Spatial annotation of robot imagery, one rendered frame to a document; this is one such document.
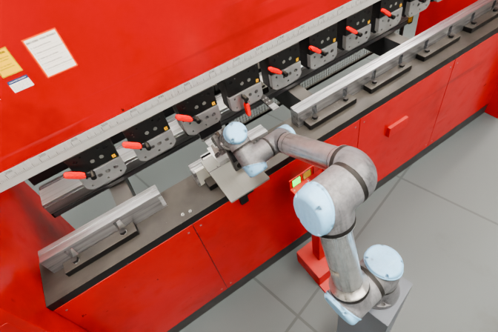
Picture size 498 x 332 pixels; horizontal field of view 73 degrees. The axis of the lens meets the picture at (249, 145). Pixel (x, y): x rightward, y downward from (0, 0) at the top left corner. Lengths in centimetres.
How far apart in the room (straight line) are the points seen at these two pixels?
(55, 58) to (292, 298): 172
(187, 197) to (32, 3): 92
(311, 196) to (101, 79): 69
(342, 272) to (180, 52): 81
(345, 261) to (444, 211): 165
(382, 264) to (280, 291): 112
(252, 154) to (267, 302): 123
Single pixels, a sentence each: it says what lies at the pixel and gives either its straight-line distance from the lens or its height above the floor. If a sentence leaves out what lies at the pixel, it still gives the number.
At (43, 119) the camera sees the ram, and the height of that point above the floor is 150.
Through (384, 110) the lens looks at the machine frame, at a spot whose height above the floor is 78.
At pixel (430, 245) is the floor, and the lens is 239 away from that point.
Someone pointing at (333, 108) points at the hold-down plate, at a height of 90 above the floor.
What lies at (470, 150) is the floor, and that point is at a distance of 294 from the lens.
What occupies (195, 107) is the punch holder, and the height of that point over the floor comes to 129.
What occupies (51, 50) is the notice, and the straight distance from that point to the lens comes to 105.
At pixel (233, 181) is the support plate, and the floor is 100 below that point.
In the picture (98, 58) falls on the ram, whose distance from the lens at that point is 107.
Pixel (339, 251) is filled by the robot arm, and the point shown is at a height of 122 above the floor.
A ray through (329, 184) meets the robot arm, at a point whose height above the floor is 141.
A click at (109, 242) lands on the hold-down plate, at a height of 90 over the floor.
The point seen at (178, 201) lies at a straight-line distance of 152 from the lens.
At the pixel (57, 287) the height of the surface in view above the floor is 87.
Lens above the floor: 204
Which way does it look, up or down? 46 degrees down
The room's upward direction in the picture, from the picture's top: 13 degrees counter-clockwise
